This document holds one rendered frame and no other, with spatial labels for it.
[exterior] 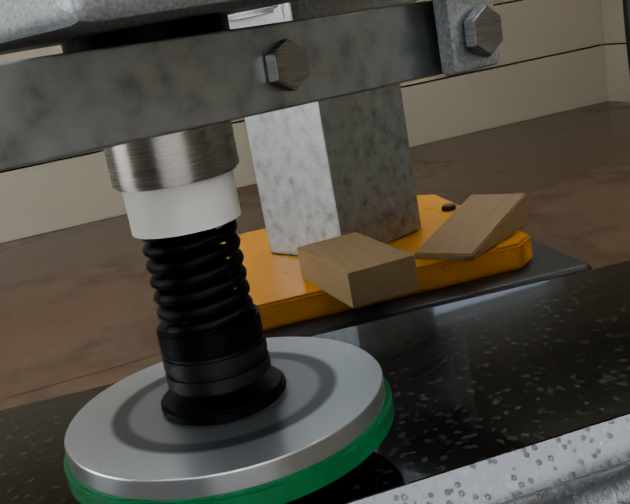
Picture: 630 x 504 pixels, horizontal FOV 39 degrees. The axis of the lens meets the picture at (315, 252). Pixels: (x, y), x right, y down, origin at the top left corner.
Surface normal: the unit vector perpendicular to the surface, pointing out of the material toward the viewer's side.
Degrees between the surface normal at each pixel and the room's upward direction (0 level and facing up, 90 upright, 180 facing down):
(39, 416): 0
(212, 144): 90
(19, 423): 0
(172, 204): 90
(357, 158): 90
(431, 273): 90
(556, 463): 45
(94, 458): 0
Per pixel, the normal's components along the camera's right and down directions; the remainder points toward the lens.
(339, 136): 0.67, 0.07
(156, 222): -0.34, 0.29
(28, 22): -0.61, 0.64
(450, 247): -0.29, -0.87
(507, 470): 0.07, -0.54
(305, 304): 0.22, 0.21
